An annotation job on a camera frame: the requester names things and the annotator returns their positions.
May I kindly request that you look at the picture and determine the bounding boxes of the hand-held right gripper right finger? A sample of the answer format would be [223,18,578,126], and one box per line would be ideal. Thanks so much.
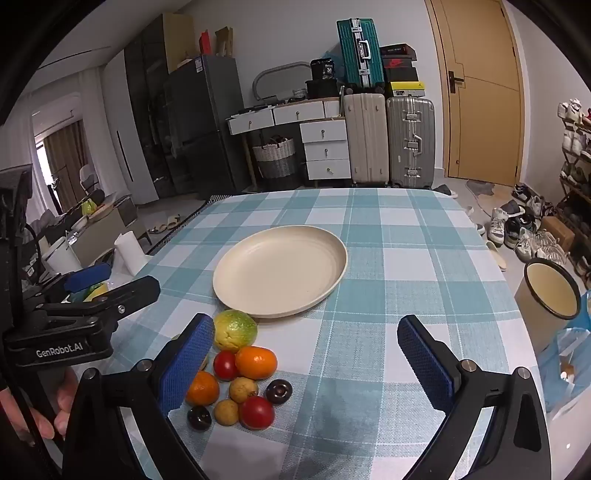
[397,315,552,480]

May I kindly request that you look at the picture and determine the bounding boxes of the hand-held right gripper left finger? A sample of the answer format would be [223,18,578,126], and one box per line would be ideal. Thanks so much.
[62,313,216,480]

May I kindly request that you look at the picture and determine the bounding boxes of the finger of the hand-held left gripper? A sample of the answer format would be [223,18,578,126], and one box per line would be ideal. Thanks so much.
[36,275,161,325]
[44,263,112,304]

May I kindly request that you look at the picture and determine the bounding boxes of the small orange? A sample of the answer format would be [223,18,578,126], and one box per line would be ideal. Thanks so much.
[185,370,221,406]

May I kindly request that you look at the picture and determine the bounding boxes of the small red tomato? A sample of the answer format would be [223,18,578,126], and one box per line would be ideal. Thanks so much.
[213,350,239,382]

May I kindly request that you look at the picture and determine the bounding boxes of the dark plum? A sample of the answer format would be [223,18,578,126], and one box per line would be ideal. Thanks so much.
[187,405,212,431]
[265,379,293,405]

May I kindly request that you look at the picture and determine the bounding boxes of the small yellow fruit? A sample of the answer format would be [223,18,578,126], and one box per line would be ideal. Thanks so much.
[213,399,240,426]
[229,377,259,404]

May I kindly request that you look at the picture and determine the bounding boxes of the green yellow citrus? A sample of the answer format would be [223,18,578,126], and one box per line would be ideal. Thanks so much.
[213,309,258,352]

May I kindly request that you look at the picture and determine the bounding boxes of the large orange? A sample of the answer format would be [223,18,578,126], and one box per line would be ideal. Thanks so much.
[235,346,278,380]

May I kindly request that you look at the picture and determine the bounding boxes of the large red tomato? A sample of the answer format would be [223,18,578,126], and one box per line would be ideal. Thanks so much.
[238,396,275,430]

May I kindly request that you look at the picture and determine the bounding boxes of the cream round plate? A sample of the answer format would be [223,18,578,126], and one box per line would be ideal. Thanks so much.
[212,224,348,320]

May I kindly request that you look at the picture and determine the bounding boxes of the person's left hand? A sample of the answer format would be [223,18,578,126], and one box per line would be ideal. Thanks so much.
[0,369,79,446]

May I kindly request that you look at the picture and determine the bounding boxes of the white appliance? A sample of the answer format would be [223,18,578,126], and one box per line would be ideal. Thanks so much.
[45,237,84,278]

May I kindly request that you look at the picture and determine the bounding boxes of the paper towel roll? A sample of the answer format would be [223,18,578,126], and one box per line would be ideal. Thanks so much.
[114,232,148,274]

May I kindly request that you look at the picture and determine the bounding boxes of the low coffee table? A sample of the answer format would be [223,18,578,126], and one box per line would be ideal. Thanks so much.
[69,194,139,264]

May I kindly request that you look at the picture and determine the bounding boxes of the pair of beige slippers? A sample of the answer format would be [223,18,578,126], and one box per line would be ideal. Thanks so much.
[148,215,185,234]

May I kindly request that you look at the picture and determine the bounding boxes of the white chair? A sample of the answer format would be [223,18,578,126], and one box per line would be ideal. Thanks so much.
[79,165,105,195]

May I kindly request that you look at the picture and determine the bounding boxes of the teal checked tablecloth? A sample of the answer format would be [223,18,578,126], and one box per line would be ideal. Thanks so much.
[99,187,550,480]

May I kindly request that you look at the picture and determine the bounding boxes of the brown curtain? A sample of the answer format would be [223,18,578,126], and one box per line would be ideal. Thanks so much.
[44,121,90,213]

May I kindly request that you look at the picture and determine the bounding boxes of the cream trash can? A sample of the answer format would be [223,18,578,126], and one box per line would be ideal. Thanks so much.
[514,257,581,356]

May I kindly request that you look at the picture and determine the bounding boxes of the blue plastic bag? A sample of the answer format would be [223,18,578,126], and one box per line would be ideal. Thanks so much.
[538,291,591,411]

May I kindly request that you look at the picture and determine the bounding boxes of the pile of shoes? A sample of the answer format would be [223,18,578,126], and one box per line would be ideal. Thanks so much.
[480,182,591,278]

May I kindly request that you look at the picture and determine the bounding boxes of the dark glass cabinet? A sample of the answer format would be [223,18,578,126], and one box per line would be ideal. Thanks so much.
[124,21,185,197]

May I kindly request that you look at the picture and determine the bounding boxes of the beige rug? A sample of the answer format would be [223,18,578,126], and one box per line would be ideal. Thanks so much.
[475,187,514,217]

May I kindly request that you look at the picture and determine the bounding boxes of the grey refrigerator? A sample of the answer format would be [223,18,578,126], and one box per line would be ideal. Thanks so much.
[164,54,252,199]

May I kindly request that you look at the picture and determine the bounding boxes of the small cardboard box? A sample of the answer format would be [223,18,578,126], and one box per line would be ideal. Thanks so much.
[540,216,575,250]

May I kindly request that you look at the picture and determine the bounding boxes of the woven basket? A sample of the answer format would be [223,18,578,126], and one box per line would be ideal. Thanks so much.
[252,136,296,179]

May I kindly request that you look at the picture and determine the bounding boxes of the silver suitcase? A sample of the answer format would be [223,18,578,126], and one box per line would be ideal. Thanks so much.
[386,96,435,189]

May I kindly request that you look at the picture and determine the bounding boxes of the beige suitcase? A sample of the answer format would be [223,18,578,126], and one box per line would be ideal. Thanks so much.
[343,92,389,186]

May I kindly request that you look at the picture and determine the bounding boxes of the shoe rack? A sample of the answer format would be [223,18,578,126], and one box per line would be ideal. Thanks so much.
[556,99,591,278]

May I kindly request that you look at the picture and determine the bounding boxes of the white desk with drawers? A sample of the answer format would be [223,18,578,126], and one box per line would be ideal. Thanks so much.
[226,97,352,190]

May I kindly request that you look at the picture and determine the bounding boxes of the wooden door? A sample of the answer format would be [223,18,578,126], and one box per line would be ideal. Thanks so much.
[425,0,525,188]

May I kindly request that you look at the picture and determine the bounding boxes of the rounded mirror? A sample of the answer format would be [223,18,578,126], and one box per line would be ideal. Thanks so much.
[252,61,312,103]

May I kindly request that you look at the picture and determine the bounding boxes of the brown paper bag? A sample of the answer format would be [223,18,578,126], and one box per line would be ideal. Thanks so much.
[215,26,234,58]

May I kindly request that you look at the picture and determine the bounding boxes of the yellow black shoebox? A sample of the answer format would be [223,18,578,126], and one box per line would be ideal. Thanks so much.
[387,80,426,99]

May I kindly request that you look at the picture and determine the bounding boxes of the black storage bin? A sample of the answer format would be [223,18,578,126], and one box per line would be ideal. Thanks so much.
[306,78,341,99]

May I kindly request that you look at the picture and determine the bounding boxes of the plain black shoebox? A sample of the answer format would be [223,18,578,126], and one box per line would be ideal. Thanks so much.
[385,67,420,84]

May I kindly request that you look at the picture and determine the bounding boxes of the black printed box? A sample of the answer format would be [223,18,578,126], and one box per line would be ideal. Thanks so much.
[310,58,337,81]

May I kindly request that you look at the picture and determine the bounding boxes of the teal suitcase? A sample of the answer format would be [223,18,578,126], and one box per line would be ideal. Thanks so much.
[336,18,385,90]

